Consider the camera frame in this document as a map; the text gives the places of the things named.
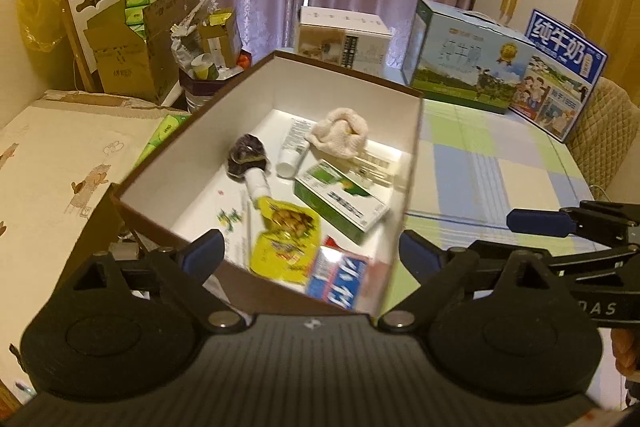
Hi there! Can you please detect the white appliance box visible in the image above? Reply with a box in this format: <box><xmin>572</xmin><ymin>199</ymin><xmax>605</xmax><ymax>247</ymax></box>
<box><xmin>292</xmin><ymin>6</ymin><xmax>393</xmax><ymax>75</ymax></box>

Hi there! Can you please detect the green tissue pack bundle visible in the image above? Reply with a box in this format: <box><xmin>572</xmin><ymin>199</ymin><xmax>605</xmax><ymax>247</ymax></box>
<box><xmin>134</xmin><ymin>114</ymin><xmax>193</xmax><ymax>168</ymax></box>

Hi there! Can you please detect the large flat cardboard box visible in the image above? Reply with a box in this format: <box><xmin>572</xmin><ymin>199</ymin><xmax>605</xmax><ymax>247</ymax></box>
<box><xmin>0</xmin><ymin>92</ymin><xmax>191</xmax><ymax>403</ymax></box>

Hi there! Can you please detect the green white paper cup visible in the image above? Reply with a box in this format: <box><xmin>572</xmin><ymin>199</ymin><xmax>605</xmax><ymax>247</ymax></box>
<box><xmin>191</xmin><ymin>54</ymin><xmax>217</xmax><ymax>80</ymax></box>

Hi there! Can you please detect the white ointment tube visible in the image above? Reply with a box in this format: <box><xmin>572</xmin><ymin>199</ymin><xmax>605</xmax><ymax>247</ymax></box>
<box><xmin>276</xmin><ymin>117</ymin><xmax>313</xmax><ymax>179</ymax></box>

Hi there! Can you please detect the small red printed packet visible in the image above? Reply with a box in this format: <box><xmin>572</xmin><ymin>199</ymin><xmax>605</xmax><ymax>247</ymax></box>
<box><xmin>305</xmin><ymin>234</ymin><xmax>396</xmax><ymax>310</ymax></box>

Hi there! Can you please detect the dark purple velvet scrunchie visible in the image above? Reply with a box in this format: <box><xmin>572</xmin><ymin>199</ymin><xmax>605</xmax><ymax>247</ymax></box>
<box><xmin>227</xmin><ymin>133</ymin><xmax>271</xmax><ymax>180</ymax></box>

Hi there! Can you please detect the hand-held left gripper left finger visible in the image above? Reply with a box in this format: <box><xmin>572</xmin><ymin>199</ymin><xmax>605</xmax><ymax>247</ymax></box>
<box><xmin>72</xmin><ymin>229</ymin><xmax>246</xmax><ymax>333</ymax></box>

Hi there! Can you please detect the white medicine box green print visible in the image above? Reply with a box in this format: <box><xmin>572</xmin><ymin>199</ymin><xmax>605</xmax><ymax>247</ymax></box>
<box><xmin>215</xmin><ymin>187</ymin><xmax>261</xmax><ymax>268</ymax></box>

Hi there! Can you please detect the small tan cardboard box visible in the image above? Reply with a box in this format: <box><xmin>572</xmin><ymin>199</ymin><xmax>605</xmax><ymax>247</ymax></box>
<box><xmin>197</xmin><ymin>8</ymin><xmax>243</xmax><ymax>65</ymax></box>

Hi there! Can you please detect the dark maroon box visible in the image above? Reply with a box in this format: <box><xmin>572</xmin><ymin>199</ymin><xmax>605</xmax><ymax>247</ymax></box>
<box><xmin>179</xmin><ymin>69</ymin><xmax>241</xmax><ymax>96</ymax></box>

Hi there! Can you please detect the blue milk carton case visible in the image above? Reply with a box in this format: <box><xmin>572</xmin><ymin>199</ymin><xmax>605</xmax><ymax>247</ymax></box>
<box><xmin>507</xmin><ymin>9</ymin><xmax>608</xmax><ymax>142</ymax></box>

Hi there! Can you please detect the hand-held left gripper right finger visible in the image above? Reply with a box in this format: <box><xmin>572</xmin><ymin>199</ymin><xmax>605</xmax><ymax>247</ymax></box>
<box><xmin>380</xmin><ymin>229</ymin><xmax>568</xmax><ymax>333</ymax></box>

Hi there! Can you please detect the silver metal tin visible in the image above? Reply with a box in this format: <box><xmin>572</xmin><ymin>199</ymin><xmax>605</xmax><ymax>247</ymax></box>
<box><xmin>184</xmin><ymin>89</ymin><xmax>216</xmax><ymax>114</ymax></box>

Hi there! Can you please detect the white knitted cloth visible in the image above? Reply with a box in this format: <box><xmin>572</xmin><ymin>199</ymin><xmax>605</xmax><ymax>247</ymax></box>
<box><xmin>305</xmin><ymin>107</ymin><xmax>371</xmax><ymax>158</ymax></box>

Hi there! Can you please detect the open cardboard box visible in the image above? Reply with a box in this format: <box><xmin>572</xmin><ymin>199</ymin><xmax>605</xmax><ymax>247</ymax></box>
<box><xmin>84</xmin><ymin>0</ymin><xmax>188</xmax><ymax>105</ymax></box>

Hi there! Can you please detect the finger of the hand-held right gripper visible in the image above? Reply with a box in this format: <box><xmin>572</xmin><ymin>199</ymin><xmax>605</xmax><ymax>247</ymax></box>
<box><xmin>542</xmin><ymin>244</ymin><xmax>640</xmax><ymax>281</ymax></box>
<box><xmin>506</xmin><ymin>202</ymin><xmax>640</xmax><ymax>253</ymax></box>

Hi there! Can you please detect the green milk carton case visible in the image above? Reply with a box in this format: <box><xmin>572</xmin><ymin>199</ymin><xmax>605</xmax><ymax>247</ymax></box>
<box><xmin>402</xmin><ymin>0</ymin><xmax>536</xmax><ymax>115</ymax></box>

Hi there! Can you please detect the large white box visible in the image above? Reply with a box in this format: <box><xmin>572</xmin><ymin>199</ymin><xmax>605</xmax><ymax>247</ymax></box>
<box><xmin>111</xmin><ymin>49</ymin><xmax>426</xmax><ymax>318</ymax></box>

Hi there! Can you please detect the small white bottle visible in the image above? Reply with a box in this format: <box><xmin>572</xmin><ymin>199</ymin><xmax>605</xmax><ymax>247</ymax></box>
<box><xmin>244</xmin><ymin>168</ymin><xmax>273</xmax><ymax>200</ymax></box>

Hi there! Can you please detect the checked tablecloth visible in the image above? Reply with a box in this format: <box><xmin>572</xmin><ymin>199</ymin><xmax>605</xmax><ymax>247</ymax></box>
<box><xmin>385</xmin><ymin>67</ymin><xmax>601</xmax><ymax>308</ymax></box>

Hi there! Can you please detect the person's right hand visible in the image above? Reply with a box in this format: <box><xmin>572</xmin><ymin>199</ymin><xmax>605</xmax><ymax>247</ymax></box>
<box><xmin>611</xmin><ymin>328</ymin><xmax>640</xmax><ymax>378</ymax></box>

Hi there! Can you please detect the yellow snack packet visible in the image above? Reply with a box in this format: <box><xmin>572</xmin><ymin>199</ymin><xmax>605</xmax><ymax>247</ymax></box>
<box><xmin>249</xmin><ymin>197</ymin><xmax>322</xmax><ymax>285</ymax></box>

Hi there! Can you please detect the quilted beige chair cover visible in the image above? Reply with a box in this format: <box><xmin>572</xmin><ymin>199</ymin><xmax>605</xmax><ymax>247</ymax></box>
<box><xmin>567</xmin><ymin>77</ymin><xmax>640</xmax><ymax>208</ymax></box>

